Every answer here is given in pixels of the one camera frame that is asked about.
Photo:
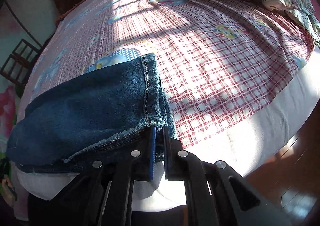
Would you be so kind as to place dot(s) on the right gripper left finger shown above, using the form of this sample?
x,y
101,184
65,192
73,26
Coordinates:
x,y
102,195

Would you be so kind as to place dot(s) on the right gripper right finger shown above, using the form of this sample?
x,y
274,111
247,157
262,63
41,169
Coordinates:
x,y
215,193

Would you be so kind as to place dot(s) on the blue denim pants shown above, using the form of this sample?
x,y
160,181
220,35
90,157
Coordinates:
x,y
92,117

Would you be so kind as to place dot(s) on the floral wardrobe door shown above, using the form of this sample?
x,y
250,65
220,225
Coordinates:
x,y
11,33

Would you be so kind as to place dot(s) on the pink plaid bed sheet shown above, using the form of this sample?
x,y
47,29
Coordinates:
x,y
220,61

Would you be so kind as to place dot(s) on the wooden slatted chair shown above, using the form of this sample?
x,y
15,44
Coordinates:
x,y
19,64

